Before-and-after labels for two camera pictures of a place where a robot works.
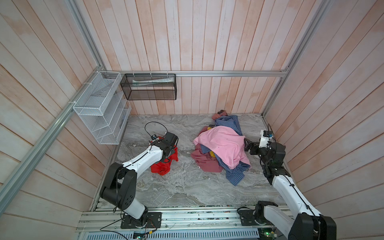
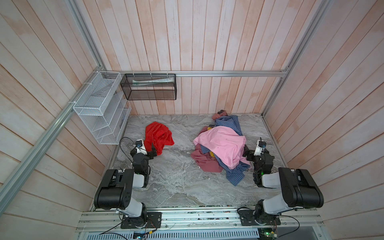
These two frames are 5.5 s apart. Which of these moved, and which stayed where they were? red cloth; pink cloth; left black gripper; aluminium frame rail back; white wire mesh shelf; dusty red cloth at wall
Moved: red cloth; left black gripper
Stayed: white wire mesh shelf; dusty red cloth at wall; aluminium frame rail back; pink cloth
